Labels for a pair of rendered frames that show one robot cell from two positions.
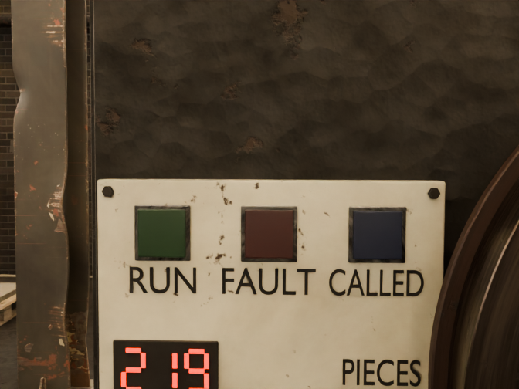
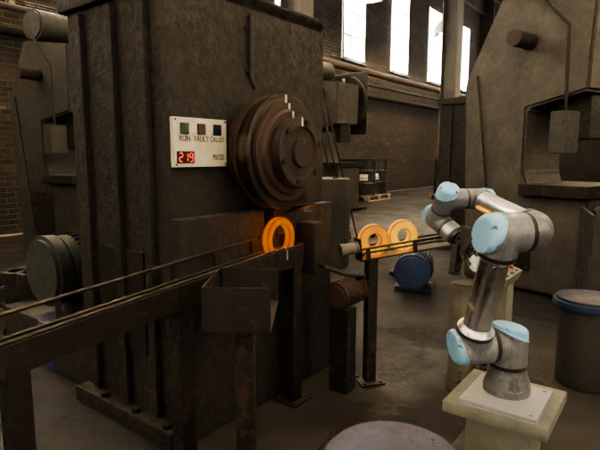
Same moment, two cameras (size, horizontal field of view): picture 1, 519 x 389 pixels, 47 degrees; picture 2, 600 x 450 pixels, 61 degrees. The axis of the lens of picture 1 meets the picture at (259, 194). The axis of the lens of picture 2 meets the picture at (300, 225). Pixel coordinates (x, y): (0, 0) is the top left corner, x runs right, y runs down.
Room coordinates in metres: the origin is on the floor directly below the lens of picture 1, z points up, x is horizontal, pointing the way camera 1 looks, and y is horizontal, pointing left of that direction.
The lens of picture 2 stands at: (-0.98, 1.35, 1.10)
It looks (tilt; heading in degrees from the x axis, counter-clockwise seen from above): 8 degrees down; 306
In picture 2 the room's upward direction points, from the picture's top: straight up
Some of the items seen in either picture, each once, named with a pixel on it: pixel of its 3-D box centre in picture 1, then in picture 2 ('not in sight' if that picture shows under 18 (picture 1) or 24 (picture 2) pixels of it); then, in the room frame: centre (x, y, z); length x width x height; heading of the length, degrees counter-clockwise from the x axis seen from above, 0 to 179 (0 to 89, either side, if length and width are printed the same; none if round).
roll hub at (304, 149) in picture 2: not in sight; (298, 152); (0.23, -0.34, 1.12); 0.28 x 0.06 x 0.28; 88
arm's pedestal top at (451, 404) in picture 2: not in sight; (505, 401); (-0.61, -0.37, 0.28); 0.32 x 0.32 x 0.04; 89
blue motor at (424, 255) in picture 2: not in sight; (414, 267); (0.66, -2.61, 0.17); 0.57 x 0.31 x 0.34; 108
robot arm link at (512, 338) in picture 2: not in sight; (507, 342); (-0.60, -0.37, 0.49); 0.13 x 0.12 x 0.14; 45
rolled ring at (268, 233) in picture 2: not in sight; (279, 238); (0.34, -0.34, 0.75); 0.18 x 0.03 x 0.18; 89
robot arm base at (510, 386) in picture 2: not in sight; (507, 375); (-0.61, -0.37, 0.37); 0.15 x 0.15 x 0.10
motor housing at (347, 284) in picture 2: not in sight; (346, 333); (0.18, -0.67, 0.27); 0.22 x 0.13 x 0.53; 88
